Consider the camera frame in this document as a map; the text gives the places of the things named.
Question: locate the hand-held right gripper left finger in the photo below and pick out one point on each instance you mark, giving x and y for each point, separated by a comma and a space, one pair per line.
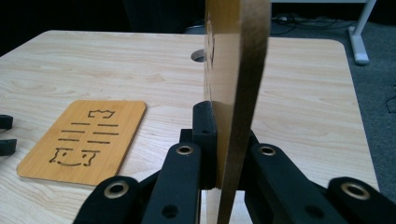
204, 137

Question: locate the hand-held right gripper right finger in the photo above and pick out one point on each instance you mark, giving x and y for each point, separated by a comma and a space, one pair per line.
252, 139

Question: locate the wooden board with cutouts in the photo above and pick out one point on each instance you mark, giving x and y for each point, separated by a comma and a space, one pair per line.
84, 143
236, 93

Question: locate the white metal stand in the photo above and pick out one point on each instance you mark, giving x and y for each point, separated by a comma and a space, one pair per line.
358, 37

